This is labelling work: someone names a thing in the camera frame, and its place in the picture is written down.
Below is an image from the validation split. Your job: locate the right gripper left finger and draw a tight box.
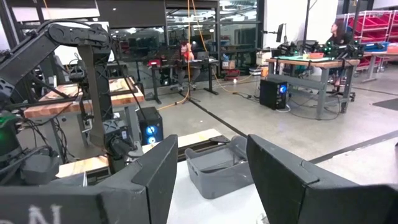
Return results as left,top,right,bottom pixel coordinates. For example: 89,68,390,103
0,134,179,224

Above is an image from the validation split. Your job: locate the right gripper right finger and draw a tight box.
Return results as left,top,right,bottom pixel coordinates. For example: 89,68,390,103
246,134,398,224

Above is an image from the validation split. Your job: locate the black computer tower blue light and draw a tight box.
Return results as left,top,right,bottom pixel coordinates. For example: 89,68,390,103
259,78,289,111
136,106,165,146

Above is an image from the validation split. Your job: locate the gray plastic bin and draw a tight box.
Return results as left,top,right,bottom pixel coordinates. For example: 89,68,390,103
185,135,254,200

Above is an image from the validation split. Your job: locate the neighbouring wooden station table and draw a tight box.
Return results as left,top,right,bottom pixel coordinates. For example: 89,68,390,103
23,76,146,147

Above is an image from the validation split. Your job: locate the dark floor mat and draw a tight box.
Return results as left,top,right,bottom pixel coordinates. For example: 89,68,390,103
371,98,398,112

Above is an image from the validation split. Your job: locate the black office desk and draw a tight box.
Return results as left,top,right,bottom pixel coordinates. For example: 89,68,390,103
149,57,220,105

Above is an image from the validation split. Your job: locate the wooden top metal workbench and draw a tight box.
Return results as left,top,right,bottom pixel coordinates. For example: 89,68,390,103
266,55,361,121

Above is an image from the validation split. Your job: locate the person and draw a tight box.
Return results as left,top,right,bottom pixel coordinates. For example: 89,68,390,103
174,42,203,91
325,20,354,88

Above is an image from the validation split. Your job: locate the thin black monitor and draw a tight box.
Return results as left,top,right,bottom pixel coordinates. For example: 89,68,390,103
275,23,285,44

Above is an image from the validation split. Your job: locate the rack of red bins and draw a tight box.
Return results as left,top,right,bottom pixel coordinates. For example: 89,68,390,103
343,11,398,68

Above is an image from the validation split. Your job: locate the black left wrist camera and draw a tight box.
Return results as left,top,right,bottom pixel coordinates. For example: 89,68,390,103
19,152,61,187

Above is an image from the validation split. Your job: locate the orange hanging cable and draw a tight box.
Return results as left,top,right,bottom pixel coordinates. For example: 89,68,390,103
157,0,237,111

